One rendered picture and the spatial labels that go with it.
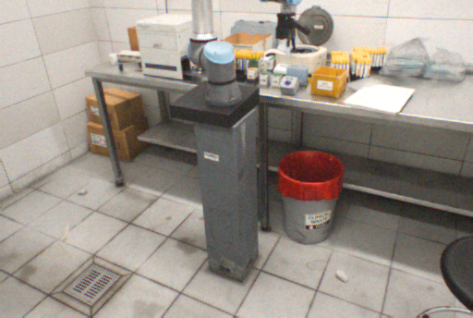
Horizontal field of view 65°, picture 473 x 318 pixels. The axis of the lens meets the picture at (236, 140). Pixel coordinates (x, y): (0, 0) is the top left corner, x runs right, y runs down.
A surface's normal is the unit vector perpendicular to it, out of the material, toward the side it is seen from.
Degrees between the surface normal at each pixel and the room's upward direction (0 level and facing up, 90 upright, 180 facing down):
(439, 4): 90
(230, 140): 90
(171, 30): 89
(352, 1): 90
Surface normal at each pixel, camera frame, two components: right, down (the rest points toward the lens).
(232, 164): -0.46, 0.43
